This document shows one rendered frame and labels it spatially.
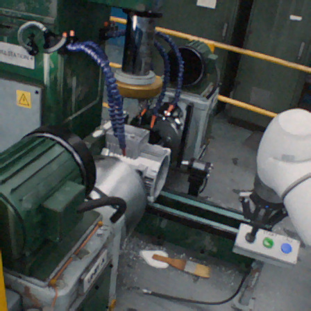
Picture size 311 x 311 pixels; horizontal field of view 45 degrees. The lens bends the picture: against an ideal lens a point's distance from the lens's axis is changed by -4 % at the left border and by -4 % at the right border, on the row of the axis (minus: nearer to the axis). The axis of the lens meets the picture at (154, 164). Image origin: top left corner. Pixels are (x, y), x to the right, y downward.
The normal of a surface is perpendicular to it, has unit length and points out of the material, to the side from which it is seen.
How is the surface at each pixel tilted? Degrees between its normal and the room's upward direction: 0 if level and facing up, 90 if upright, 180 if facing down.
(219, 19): 90
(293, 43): 90
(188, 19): 90
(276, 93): 90
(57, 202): 0
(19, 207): 49
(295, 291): 0
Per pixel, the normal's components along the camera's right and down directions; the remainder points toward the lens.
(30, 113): -0.33, 0.43
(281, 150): -0.70, 0.37
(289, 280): 0.14, -0.86
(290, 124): -0.28, -0.50
